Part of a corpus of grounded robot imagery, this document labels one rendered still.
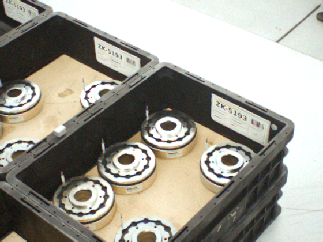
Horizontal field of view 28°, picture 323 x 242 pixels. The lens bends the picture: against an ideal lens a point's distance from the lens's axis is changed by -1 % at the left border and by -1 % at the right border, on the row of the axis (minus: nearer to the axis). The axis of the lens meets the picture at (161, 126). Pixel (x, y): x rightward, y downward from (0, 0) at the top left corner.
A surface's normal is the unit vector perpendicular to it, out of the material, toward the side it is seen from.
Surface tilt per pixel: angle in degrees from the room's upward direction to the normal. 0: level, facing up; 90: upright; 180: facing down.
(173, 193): 0
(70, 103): 0
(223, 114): 90
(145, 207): 0
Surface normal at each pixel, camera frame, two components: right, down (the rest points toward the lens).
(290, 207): -0.03, -0.75
